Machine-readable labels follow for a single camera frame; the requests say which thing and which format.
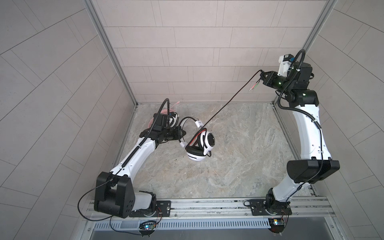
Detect white black headphones with cable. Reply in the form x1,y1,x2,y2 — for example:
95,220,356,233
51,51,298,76
178,70,263,162

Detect pink headphones with cable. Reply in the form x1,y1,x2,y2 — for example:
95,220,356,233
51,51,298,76
148,101,180,128

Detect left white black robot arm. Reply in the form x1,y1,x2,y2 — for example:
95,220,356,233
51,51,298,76
94,99,186,218

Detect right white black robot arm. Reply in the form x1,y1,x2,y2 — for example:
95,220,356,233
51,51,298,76
260,49,340,216

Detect left green circuit board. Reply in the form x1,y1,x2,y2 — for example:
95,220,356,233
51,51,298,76
139,221,157,236

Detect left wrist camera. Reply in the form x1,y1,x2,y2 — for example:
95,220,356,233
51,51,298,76
167,112,179,128

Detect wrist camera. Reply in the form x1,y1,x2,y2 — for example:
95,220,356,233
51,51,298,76
278,54,295,77
167,112,179,128

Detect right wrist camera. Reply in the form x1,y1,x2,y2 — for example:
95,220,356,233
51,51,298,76
278,54,295,77

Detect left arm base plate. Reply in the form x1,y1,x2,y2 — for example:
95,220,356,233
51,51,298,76
129,201,172,218

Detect left black power cable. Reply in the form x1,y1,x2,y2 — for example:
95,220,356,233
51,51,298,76
77,176,157,237

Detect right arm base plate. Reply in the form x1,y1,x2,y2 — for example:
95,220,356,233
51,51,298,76
244,199,292,216

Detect white slotted cable duct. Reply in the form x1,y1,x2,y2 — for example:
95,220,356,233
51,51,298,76
94,218,271,231

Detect aluminium mounting rail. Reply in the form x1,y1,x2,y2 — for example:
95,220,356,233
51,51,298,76
83,196,335,222

